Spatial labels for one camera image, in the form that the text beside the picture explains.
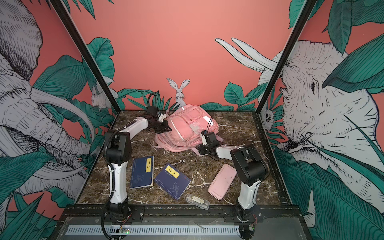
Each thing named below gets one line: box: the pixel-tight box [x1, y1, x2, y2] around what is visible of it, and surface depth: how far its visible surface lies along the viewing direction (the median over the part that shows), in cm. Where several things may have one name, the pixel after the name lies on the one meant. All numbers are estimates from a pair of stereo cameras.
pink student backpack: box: [153, 104, 219, 155], surface depth 104 cm
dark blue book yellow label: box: [154, 163, 192, 200], surface depth 86 cm
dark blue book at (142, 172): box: [129, 155, 155, 189], surface depth 88 cm
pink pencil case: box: [208, 163, 237, 201], surface depth 85 cm
